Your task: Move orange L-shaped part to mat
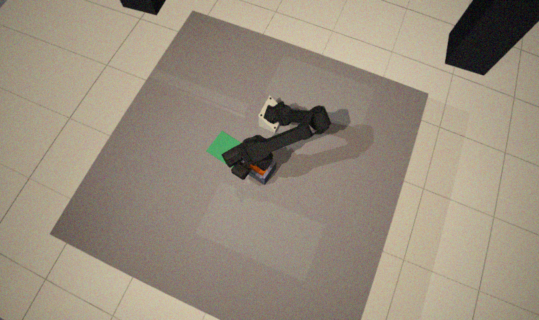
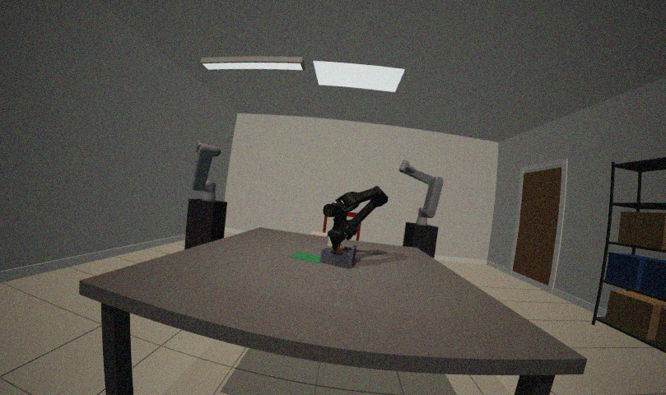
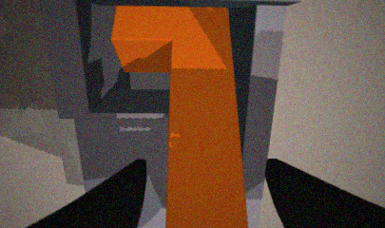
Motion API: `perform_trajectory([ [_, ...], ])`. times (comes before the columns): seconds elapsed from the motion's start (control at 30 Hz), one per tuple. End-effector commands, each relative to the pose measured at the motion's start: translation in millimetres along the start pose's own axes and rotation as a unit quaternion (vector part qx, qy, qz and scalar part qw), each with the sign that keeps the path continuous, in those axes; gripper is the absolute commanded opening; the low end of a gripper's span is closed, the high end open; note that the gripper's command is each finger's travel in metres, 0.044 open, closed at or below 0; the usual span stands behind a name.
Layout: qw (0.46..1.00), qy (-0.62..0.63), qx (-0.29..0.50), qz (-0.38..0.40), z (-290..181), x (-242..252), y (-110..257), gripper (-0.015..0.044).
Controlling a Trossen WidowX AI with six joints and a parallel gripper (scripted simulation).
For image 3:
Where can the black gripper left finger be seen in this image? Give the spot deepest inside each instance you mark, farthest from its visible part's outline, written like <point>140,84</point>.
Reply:
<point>115,203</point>

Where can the orange l-shaped part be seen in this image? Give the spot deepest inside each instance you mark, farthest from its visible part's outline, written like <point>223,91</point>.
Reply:
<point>205,183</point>

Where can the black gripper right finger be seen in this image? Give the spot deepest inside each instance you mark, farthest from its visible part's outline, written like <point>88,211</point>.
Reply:
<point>304,201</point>

